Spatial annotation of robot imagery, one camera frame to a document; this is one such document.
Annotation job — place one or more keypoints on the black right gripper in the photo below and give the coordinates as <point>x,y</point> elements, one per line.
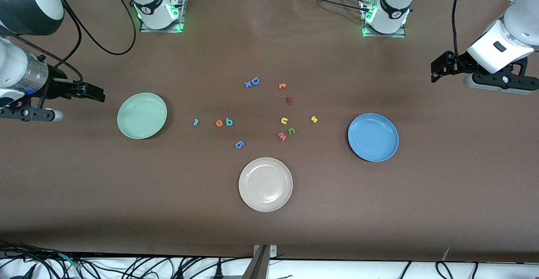
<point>57,88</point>

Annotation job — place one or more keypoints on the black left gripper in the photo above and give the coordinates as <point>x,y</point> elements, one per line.
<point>454,63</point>

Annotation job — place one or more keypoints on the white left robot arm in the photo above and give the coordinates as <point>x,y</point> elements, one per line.
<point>391,9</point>

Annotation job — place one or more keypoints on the light green plate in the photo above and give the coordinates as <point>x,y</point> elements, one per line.
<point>142,116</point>

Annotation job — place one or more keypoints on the blue plate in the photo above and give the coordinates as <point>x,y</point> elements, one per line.
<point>373,138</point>

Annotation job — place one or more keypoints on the blue foam letter g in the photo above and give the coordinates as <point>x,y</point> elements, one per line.
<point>239,144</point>

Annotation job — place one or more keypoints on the brown table cover sheet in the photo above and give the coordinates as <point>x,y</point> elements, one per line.
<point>379,211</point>

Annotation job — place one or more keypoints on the blue foam letter D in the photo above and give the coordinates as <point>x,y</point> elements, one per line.
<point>254,81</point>

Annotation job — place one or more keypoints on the pink foam letter w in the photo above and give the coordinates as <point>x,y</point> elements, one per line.
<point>281,136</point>

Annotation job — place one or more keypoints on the beige plate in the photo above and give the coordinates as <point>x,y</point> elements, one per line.
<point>265,184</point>

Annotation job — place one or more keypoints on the black power plug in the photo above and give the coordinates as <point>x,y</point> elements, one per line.
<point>218,272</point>

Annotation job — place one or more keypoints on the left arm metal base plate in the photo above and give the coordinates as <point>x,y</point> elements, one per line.
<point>385,36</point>

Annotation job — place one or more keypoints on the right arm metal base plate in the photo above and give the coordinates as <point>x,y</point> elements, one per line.
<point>182,17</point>

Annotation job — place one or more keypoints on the metal table leg bracket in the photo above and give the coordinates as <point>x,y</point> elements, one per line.
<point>259,268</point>

